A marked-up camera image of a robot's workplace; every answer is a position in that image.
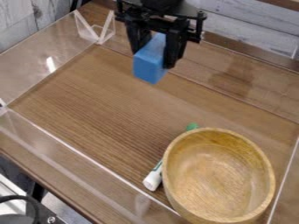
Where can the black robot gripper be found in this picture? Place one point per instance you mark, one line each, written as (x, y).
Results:
(173, 17)

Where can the blue rectangular block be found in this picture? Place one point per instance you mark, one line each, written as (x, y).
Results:
(149, 60)

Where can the brown wooden bowl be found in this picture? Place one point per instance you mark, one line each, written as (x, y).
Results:
(218, 177)

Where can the white green-capped marker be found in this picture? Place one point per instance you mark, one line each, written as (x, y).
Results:
(155, 176)

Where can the black metal stand base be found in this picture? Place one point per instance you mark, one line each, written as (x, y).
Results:
(19, 212)

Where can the clear acrylic corner bracket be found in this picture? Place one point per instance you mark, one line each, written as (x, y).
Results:
(95, 33)

